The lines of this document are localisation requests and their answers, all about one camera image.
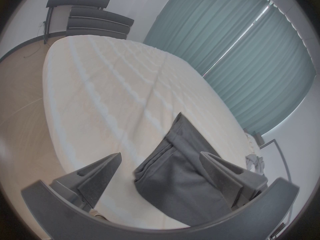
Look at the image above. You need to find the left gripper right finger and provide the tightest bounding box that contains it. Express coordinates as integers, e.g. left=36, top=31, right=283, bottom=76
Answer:
left=199, top=151, right=268, bottom=207

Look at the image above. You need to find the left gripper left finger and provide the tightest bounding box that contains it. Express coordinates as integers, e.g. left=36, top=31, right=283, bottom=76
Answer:
left=51, top=152, right=122, bottom=209

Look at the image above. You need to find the black T-shirt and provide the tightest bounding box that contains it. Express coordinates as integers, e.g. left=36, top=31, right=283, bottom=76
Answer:
left=134, top=112, right=233, bottom=227

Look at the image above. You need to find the pile of clothes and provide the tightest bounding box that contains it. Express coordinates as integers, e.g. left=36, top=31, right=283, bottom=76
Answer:
left=245, top=154, right=266, bottom=176

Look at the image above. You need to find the bed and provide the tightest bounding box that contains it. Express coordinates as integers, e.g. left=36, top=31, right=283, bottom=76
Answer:
left=42, top=35, right=292, bottom=229

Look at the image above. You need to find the white printed pillow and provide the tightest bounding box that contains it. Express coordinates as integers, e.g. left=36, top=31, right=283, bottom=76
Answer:
left=244, top=133, right=262, bottom=157

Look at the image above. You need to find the grey bedside table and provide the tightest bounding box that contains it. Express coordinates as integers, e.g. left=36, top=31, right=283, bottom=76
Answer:
left=244, top=129, right=265, bottom=147

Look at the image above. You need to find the blue-green curtain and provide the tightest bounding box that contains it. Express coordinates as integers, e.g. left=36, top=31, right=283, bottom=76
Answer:
left=204, top=5, right=316, bottom=136
left=143, top=0, right=269, bottom=76

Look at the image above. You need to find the dark dressing table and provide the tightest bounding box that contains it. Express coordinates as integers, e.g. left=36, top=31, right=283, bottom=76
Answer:
left=44, top=0, right=110, bottom=44

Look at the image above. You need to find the thin black cable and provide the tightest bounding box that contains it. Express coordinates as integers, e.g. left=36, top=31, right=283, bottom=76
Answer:
left=23, top=21, right=47, bottom=58

